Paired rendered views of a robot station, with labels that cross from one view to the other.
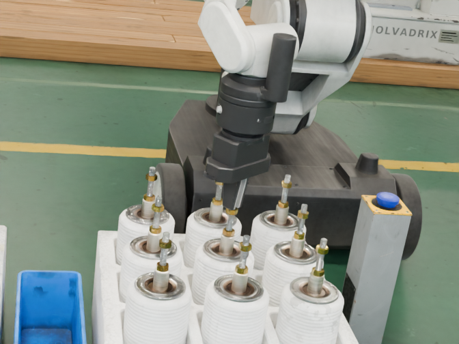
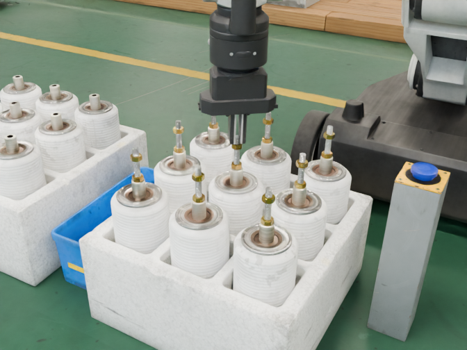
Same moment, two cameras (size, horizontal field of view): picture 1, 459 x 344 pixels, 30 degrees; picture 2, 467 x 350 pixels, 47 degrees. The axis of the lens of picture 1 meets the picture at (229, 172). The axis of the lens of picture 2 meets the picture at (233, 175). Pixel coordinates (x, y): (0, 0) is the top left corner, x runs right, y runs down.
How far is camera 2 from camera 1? 0.85 m
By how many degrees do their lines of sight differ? 38
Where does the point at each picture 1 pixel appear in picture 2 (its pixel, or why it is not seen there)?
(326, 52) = (452, 13)
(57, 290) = not seen: hidden behind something
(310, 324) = (243, 269)
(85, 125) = (348, 85)
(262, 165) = (257, 105)
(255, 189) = (377, 145)
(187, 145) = (365, 102)
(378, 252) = (402, 226)
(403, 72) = not seen: outside the picture
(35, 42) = (361, 23)
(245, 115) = (218, 46)
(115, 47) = not seen: hidden behind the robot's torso
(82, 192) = (294, 129)
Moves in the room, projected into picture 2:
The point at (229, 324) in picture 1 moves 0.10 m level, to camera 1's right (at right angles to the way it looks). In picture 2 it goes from (174, 244) to (222, 273)
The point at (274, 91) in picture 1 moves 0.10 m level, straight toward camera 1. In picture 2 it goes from (233, 21) to (176, 35)
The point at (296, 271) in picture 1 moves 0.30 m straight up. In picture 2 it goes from (281, 218) to (293, 30)
